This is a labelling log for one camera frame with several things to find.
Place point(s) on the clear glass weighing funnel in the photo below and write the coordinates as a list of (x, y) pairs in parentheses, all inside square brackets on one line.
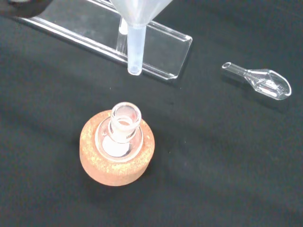
[(267, 81)]

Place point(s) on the clear round-bottom glass flask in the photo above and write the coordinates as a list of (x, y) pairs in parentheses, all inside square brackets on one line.
[(123, 132)]

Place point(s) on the black bench cloth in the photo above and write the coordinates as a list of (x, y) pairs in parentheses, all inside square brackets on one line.
[(213, 153)]

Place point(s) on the clear acrylic funnel stand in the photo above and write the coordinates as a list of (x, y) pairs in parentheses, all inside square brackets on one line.
[(94, 30)]

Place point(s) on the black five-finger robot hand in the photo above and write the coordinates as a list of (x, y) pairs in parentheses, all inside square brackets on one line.
[(21, 7)]

